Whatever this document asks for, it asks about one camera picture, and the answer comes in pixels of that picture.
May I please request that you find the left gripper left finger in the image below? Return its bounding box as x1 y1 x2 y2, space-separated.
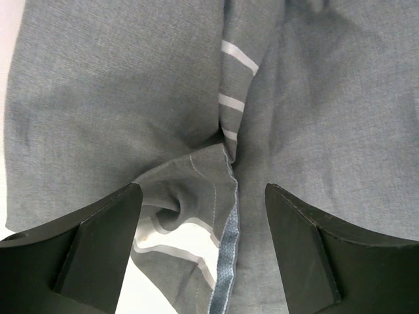
1 184 143 313

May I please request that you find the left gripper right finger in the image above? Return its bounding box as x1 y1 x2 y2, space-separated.
265 184 418 314

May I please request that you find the grey striped cloth placemat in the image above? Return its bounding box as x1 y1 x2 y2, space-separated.
4 1 418 313

